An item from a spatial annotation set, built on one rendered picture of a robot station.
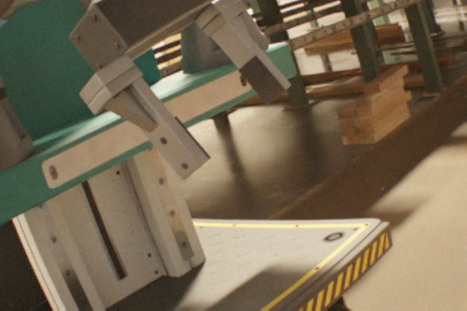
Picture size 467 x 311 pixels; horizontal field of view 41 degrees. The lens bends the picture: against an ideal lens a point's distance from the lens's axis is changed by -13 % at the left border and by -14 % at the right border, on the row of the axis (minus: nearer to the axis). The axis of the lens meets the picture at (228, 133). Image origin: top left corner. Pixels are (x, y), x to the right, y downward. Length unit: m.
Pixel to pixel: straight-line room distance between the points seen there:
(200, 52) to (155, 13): 0.58
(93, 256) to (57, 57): 0.36
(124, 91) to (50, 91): 0.55
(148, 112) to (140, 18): 0.08
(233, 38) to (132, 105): 0.14
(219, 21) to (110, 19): 0.13
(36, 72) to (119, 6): 0.53
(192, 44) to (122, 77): 0.64
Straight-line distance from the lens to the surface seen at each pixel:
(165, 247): 1.26
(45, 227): 1.10
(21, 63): 1.05
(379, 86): 3.00
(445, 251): 1.77
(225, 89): 1.08
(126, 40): 0.53
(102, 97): 0.52
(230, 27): 0.63
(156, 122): 0.53
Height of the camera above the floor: 0.80
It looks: 11 degrees down
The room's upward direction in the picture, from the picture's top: 17 degrees counter-clockwise
